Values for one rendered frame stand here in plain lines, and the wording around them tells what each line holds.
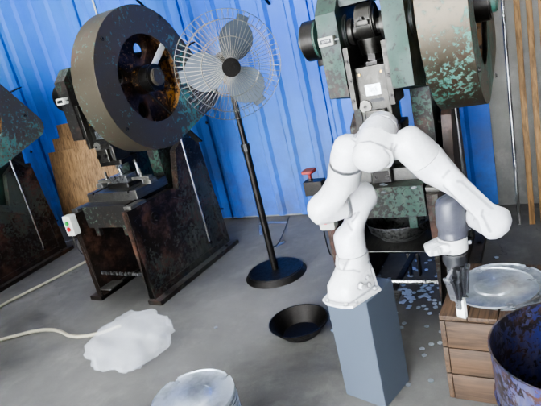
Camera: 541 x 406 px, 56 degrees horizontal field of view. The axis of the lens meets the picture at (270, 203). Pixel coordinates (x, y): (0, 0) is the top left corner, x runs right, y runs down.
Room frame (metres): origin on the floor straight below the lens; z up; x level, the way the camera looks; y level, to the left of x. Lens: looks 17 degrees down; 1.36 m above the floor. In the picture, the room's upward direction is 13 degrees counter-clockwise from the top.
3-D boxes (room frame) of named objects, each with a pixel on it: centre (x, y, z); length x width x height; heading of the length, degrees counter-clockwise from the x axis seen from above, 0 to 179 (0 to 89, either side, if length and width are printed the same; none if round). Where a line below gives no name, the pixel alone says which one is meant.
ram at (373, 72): (2.36, -0.59, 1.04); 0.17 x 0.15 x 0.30; 149
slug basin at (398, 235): (2.40, -0.61, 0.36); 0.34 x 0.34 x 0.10
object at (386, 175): (2.25, -0.53, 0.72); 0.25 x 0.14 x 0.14; 149
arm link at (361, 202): (1.70, -0.28, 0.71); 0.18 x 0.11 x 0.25; 102
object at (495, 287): (1.59, -0.70, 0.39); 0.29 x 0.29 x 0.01
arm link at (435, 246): (1.45, -0.50, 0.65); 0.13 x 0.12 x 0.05; 37
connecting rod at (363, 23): (2.40, -0.61, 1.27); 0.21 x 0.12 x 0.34; 149
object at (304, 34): (2.54, -0.41, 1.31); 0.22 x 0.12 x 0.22; 149
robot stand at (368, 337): (1.70, -0.25, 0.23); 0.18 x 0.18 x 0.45; 44
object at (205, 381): (1.48, 0.41, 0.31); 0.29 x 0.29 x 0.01
